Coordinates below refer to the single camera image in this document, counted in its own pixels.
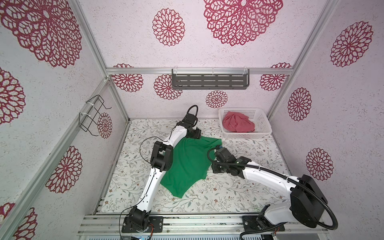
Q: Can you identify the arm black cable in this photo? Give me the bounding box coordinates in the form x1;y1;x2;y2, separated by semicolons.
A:
118;104;199;240
206;145;339;240

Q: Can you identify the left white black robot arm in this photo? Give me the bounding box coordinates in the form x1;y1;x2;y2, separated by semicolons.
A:
126;113;201;231

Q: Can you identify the grey slotted wall shelf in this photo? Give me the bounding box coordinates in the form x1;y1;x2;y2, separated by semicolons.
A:
171;69;250;90

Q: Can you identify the pink tank top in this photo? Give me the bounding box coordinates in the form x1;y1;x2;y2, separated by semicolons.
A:
222;111;256;133

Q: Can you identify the aluminium mounting rail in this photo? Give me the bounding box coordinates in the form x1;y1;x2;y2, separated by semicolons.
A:
75;213;331;240

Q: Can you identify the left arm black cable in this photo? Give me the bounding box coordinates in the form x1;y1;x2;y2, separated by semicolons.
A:
118;104;199;240

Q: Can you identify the floral table mat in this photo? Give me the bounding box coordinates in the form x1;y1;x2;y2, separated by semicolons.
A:
97;119;289;214

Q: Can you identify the green tank top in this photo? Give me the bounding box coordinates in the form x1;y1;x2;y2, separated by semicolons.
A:
161;137;223;198

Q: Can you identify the black wire wall rack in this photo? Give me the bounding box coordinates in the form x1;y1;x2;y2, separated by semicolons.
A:
78;95;113;139

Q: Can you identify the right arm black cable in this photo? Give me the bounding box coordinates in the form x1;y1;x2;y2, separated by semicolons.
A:
206;145;339;240

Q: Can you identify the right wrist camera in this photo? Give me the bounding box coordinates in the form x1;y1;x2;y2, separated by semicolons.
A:
215;147;232;163

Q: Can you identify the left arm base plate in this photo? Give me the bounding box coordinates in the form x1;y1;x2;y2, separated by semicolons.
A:
122;216;164;234

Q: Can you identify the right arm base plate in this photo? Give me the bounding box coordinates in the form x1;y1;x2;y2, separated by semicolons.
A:
242;215;285;233

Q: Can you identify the white plastic basket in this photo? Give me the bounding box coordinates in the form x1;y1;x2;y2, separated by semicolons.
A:
218;108;273;139

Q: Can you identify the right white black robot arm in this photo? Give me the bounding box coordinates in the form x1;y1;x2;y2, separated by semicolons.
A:
207;146;328;229

